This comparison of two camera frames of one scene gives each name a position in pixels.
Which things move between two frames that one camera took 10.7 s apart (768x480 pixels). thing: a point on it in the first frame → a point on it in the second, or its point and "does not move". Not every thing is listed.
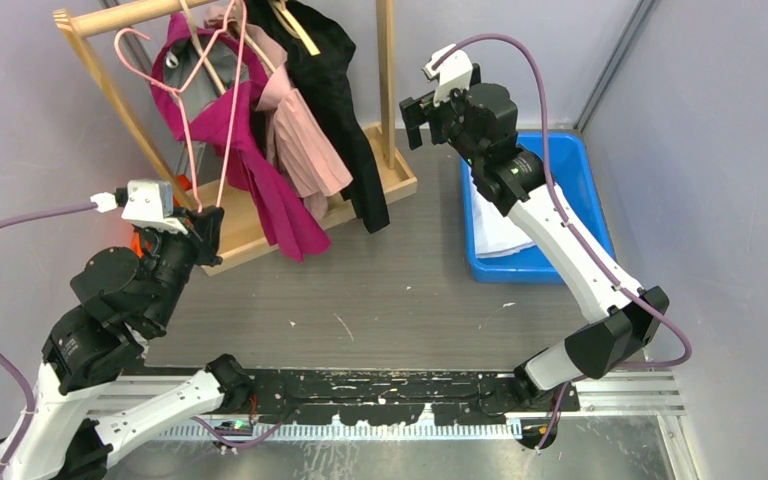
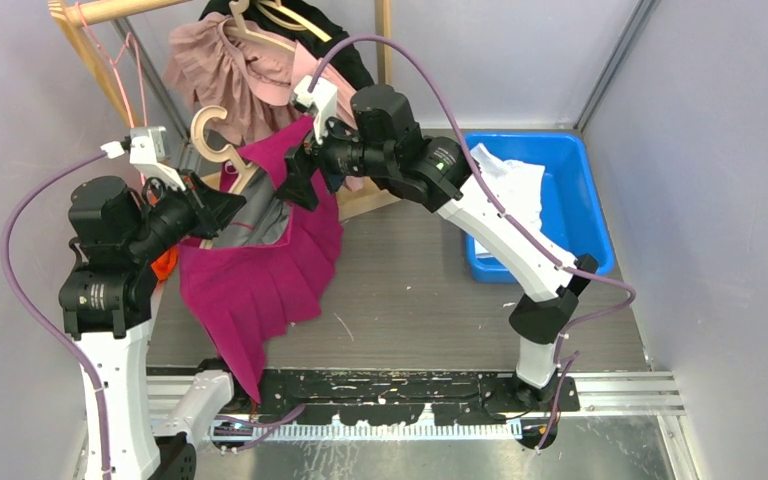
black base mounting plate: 397,396 does not move
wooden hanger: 260,52 → 239,7
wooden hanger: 199,45 → 232,178
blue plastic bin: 577,191 does not move
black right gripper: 416,112 → 299,167
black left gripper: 208,222 → 210,209
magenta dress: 224,116 → 266,265
